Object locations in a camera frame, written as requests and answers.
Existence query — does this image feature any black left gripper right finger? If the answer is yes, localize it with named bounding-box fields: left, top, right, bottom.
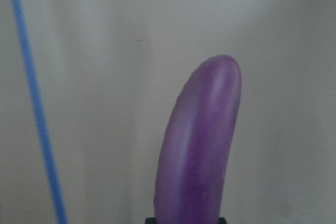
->
left=218, top=217, right=227, bottom=224

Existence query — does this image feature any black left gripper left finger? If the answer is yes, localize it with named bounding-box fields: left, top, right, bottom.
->
left=144, top=217, right=156, bottom=224

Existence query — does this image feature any purple eggplant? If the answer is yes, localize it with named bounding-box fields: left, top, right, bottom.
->
left=154, top=55, right=241, bottom=223

